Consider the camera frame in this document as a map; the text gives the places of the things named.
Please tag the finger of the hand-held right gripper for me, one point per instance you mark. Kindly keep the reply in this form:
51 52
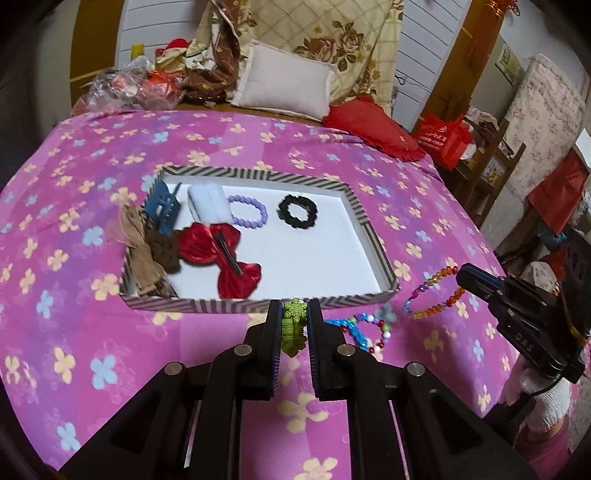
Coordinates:
478 281

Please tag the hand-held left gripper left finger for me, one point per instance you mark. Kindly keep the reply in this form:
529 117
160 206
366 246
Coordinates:
277 350

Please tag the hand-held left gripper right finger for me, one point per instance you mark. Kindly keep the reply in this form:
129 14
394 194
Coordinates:
315 350

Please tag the green flower hair clip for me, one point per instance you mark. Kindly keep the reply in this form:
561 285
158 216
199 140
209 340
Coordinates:
293 323

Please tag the striped cardboard box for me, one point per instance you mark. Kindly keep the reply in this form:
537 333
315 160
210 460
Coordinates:
300 258

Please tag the red satin bow clip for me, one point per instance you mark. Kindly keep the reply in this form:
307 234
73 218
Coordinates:
198 244

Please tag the black scrunchie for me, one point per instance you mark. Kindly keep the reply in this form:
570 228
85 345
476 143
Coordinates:
282 212

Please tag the brown bow hair clip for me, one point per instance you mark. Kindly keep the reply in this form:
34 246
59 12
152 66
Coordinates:
166 251

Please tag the white plush hair clip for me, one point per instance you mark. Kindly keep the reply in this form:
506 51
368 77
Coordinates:
207 203

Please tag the beige bow hair clip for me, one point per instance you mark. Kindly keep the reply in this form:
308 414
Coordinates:
138 258

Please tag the blue claw hair clip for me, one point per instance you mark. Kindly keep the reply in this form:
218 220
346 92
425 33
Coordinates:
161 203

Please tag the person's right forearm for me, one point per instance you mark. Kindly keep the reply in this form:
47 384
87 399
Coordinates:
549 454

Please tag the person's right hand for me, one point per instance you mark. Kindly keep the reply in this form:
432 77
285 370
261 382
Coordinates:
547 399

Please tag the purple floral bedsheet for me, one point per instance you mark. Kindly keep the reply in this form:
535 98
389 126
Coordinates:
415 207

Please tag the red paper bag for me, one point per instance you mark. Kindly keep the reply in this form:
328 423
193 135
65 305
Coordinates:
561 189

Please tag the red shopping bag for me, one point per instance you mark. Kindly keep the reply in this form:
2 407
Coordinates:
443 138

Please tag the floral mattress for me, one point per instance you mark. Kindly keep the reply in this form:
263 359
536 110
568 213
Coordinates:
545 106

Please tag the red ruffled cushion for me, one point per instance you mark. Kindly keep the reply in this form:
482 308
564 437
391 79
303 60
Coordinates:
369 124

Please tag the white pillow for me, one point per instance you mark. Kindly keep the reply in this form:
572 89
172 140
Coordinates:
286 78

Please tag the brown patterned quilt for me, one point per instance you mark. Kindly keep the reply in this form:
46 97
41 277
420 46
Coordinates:
207 85

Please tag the red hanging knot ornament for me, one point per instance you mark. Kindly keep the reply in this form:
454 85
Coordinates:
503 5

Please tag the floral beige pillow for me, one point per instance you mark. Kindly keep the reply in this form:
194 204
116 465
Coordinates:
323 27

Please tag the pile of clear plastic bags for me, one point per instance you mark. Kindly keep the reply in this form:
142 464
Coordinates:
115 87

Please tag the red plush toy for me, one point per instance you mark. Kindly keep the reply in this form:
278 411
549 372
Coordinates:
173 48

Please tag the framed wall picture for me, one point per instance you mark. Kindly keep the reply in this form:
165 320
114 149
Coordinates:
510 62

